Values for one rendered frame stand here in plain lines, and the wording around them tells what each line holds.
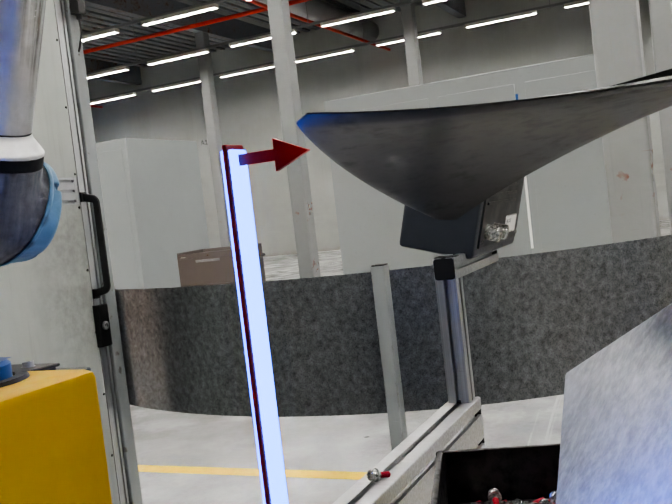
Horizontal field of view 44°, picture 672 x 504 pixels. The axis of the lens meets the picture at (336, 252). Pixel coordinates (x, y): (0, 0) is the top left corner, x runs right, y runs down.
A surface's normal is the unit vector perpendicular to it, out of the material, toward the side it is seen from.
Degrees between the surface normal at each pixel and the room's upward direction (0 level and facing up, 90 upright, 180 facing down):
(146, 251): 90
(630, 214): 90
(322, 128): 163
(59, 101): 90
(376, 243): 90
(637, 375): 55
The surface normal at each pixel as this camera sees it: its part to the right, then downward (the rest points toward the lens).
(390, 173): 0.07, 0.96
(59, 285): 0.90, -0.08
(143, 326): -0.67, 0.11
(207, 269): -0.37, 0.09
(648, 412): -0.87, -0.47
